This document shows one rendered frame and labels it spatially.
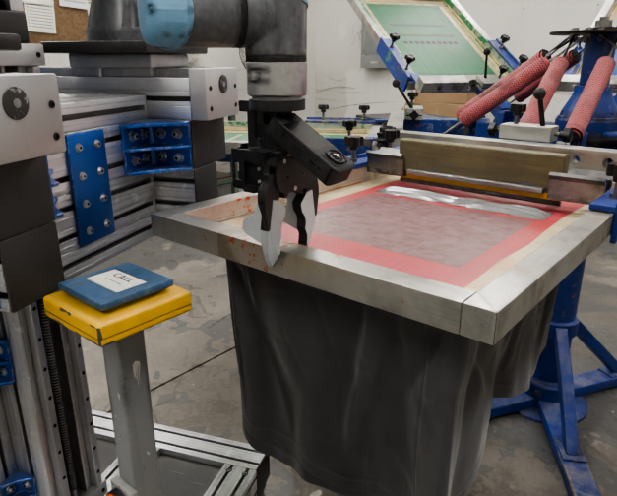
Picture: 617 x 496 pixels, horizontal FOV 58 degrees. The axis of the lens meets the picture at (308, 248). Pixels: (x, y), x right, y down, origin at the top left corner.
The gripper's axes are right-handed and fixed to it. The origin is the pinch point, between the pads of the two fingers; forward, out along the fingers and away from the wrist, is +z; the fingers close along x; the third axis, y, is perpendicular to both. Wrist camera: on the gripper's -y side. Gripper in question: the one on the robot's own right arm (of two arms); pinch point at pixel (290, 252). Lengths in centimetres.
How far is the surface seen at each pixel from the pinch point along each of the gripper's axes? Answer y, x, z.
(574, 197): -21, -55, -1
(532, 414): -1, -129, 97
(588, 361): -6, -185, 98
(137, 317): 5.5, 20.7, 3.6
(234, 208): 25.3, -13.2, 0.7
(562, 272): -29.3, -20.1, 1.5
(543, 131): -5, -85, -9
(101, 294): 9.4, 22.6, 1.2
